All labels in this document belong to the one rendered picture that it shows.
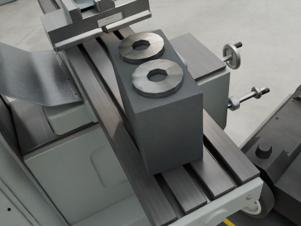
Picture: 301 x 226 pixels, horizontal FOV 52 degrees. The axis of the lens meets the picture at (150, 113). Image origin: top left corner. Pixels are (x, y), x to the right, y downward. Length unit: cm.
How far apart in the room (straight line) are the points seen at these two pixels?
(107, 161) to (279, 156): 61
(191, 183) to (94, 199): 78
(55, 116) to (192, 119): 54
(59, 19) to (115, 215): 83
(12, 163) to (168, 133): 59
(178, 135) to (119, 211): 90
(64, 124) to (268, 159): 64
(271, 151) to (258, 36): 170
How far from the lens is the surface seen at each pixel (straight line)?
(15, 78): 99
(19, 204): 114
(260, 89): 140
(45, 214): 124
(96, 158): 118
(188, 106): 53
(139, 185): 64
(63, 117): 100
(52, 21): 108
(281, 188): 105
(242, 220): 116
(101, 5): 104
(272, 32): 270
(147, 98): 52
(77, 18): 103
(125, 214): 142
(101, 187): 131
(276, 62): 241
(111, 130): 74
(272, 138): 113
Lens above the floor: 145
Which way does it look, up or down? 46 degrees down
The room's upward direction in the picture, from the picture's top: 10 degrees counter-clockwise
